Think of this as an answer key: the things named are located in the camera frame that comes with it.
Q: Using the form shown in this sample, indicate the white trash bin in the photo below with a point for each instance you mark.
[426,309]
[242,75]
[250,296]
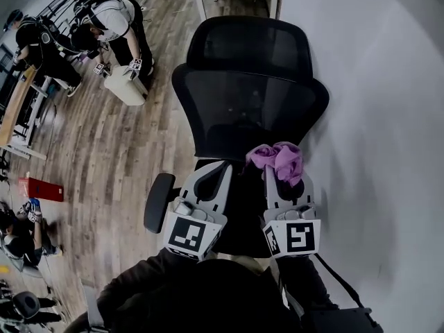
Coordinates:
[125,89]

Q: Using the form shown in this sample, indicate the person's left forearm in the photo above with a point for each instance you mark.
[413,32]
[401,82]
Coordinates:
[149,272]

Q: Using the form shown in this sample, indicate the black shoulder bag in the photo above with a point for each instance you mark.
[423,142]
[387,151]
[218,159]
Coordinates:
[347,321]

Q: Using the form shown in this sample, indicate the person's beige trousers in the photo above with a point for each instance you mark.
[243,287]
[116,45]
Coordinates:
[243,264]

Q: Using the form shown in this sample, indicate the black office chair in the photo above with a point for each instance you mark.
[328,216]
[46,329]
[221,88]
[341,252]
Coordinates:
[249,99]

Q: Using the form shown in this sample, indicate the person's dark jacket torso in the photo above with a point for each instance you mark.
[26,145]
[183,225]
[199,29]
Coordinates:
[208,297]

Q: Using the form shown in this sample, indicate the purple cloth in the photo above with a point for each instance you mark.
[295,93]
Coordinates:
[286,161]

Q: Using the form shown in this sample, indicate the wooden desk with white frame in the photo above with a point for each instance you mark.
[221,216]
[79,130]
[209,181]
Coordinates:
[19,95]

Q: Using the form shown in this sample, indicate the red box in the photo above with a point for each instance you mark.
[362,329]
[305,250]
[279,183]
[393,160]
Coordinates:
[45,189]

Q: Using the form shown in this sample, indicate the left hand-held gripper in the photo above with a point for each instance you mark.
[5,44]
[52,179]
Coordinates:
[184,236]

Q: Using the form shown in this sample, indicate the person's right forearm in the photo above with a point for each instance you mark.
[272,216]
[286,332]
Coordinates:
[301,279]

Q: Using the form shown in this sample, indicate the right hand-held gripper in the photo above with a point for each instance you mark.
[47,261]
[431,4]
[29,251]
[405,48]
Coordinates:
[298,238]

